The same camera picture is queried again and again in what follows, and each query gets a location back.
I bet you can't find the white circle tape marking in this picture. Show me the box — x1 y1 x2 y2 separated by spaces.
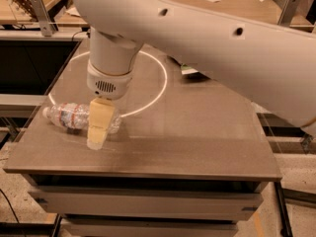
47 50 168 118

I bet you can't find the clear plastic water bottle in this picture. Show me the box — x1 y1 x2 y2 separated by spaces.
42 103 121 134

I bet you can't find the left metal bracket post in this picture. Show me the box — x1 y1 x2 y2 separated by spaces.
31 0 56 37

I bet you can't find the right metal bracket post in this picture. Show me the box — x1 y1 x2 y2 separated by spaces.
277 0 300 27

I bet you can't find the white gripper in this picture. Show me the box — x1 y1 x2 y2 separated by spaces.
87 61 132 150

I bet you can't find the green chip bag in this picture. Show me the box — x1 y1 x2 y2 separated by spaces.
181 64 198 75

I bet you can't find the metal bracket post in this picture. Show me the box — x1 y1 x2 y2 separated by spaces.
31 0 56 37
277 0 300 27

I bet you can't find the white paper sheet left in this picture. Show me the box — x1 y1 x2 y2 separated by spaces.
66 7 80 17

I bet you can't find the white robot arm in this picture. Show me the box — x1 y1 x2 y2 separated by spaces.
74 0 316 136

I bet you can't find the black cable on floor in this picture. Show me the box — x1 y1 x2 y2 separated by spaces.
0 189 22 225

